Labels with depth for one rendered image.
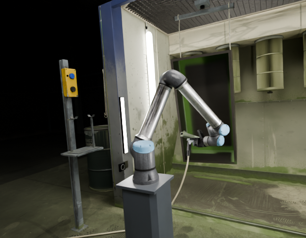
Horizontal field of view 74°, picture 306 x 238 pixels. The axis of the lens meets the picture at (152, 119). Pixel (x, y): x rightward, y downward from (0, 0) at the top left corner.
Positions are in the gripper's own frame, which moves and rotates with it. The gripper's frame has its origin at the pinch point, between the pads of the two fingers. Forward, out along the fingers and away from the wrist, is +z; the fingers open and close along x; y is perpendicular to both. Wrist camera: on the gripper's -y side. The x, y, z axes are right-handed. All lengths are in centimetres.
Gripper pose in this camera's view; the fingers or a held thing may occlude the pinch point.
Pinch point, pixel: (189, 139)
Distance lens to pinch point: 206.1
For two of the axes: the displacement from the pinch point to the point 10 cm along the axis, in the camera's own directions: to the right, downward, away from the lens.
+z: -6.2, 1.1, 7.7
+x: 7.7, 2.5, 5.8
